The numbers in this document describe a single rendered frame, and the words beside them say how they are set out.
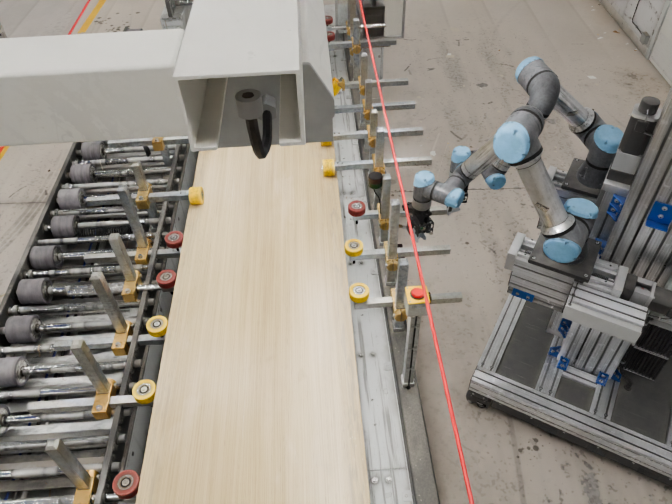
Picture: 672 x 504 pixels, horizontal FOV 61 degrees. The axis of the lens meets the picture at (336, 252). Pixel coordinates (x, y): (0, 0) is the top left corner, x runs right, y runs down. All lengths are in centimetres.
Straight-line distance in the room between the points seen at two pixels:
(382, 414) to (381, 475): 24
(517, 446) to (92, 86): 278
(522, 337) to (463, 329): 38
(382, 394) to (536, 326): 112
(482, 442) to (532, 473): 25
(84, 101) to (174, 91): 5
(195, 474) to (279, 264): 90
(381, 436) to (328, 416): 34
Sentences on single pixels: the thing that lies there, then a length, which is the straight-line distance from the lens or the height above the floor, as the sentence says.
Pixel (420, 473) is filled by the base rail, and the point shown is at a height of 70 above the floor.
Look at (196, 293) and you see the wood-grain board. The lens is 233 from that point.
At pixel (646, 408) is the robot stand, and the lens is 305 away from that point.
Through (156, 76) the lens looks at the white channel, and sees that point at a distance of 36.
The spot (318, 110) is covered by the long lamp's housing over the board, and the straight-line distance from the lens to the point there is 53.
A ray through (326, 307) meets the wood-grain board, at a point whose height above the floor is 90.
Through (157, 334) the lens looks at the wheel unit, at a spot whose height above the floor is 89.
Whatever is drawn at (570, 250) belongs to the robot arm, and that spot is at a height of 123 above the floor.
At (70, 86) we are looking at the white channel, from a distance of 37.
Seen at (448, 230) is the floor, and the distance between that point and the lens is 384.
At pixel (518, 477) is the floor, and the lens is 293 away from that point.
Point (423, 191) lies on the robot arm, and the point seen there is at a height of 122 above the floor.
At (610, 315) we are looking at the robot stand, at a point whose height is 95.
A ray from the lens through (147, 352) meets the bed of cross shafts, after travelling 246.
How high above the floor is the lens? 261
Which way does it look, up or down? 46 degrees down
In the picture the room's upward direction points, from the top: 2 degrees counter-clockwise
